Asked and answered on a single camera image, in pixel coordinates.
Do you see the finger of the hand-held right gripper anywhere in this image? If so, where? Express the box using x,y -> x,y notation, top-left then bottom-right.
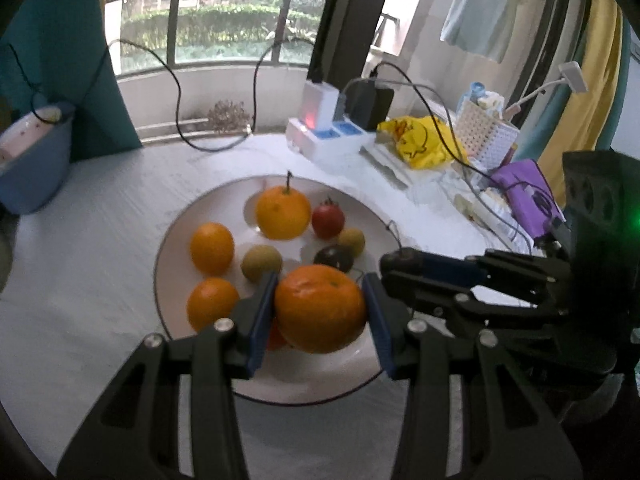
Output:
420,249 -> 572,292
381,270 -> 572,333

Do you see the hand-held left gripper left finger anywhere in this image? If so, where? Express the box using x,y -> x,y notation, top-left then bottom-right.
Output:
56,271 -> 280,480

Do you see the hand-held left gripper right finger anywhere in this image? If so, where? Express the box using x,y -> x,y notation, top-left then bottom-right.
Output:
361,272 -> 585,480

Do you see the small red fruit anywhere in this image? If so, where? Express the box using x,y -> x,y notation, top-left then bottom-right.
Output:
266,317 -> 290,352

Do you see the dark cherry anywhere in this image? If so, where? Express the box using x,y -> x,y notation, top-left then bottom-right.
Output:
379,221 -> 426,281
313,243 -> 357,273

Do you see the small orange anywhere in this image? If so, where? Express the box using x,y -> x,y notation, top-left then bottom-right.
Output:
189,222 -> 236,277
186,277 -> 241,333

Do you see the yellow-green round fruit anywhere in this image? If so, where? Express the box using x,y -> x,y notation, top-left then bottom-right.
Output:
240,244 -> 284,283

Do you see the large orange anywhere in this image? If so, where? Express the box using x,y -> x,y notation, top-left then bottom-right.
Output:
273,264 -> 368,355

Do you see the white plate with dark rim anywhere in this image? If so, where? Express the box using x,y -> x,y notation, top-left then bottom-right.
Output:
152,174 -> 416,407

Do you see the small tan round fruit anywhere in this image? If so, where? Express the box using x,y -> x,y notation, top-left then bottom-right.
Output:
338,227 -> 366,259

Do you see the red tomato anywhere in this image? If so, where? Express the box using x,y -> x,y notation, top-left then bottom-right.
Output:
311,197 -> 346,240

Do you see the white extension strip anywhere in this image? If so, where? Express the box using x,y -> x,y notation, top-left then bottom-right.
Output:
452,192 -> 531,251

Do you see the orange with stem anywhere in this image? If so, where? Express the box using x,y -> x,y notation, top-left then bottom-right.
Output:
255,170 -> 313,241

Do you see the white flat tray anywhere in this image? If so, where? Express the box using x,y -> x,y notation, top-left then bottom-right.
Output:
360,140 -> 451,191

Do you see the yellow plastic bag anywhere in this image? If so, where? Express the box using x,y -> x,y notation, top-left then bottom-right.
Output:
376,116 -> 471,170

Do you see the white perforated basket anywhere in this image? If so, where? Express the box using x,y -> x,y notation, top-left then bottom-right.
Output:
455,97 -> 521,171

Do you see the white charger box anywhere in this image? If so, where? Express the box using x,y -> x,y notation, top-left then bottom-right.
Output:
286,117 -> 376,166

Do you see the yellow curtain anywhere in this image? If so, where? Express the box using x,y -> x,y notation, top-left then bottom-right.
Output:
537,0 -> 626,206

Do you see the black power adapter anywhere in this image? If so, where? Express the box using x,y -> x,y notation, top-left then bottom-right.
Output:
345,80 -> 395,131

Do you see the white gooseneck lamp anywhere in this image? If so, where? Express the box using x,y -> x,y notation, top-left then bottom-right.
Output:
502,61 -> 588,121

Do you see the dried plant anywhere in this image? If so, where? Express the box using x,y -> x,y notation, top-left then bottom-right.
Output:
207,100 -> 251,136

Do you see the white charger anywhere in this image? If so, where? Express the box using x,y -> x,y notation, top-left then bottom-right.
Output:
300,82 -> 341,128

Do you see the blue basin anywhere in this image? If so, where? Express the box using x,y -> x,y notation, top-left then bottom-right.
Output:
0,101 -> 76,216

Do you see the dark window pillar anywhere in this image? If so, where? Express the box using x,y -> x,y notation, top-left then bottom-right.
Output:
307,0 -> 398,86

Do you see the balcony railing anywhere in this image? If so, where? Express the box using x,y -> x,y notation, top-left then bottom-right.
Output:
105,0 -> 331,68

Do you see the teal curtain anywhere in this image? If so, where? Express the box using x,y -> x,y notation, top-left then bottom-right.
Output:
0,0 -> 143,161

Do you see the black adapter cable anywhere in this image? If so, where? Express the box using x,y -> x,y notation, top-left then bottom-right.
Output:
372,62 -> 551,201

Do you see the grey cable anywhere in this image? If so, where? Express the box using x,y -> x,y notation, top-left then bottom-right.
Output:
347,77 -> 473,166

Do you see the long black cable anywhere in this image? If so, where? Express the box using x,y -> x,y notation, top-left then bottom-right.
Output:
106,37 -> 316,153

